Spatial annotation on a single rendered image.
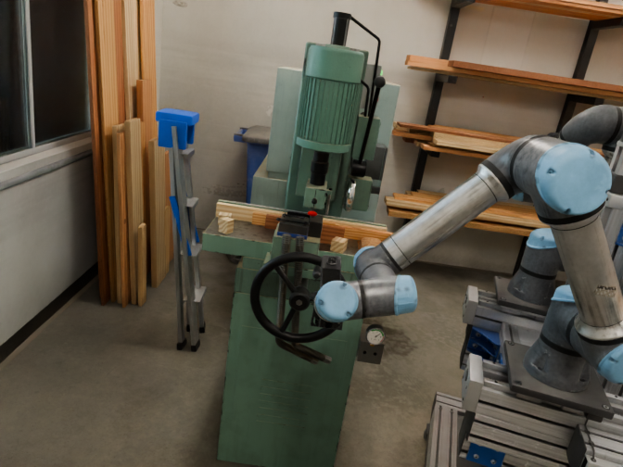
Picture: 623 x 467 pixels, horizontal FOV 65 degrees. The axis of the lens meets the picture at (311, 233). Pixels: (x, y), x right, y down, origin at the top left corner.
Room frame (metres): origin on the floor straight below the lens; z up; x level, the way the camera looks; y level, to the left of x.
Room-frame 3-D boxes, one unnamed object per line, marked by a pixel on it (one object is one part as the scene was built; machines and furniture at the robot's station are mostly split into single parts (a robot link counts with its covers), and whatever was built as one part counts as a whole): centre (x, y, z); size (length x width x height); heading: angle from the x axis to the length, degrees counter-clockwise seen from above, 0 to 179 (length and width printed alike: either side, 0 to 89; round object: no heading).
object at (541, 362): (1.08, -0.65, 0.87); 0.15 x 0.15 x 0.10
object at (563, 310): (1.07, -0.65, 0.98); 0.13 x 0.12 x 0.14; 8
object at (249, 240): (1.52, 0.04, 0.87); 0.61 x 0.30 x 0.06; 90
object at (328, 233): (1.54, 0.00, 0.93); 0.22 x 0.01 x 0.06; 90
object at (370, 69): (1.95, -0.13, 1.40); 0.10 x 0.06 x 0.16; 0
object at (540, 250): (1.56, -0.78, 0.98); 0.13 x 0.12 x 0.14; 90
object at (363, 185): (1.81, -0.15, 1.02); 0.09 x 0.07 x 0.12; 90
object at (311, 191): (1.64, 0.00, 1.03); 0.14 x 0.07 x 0.09; 0
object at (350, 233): (1.63, -0.06, 0.92); 0.54 x 0.02 x 0.04; 90
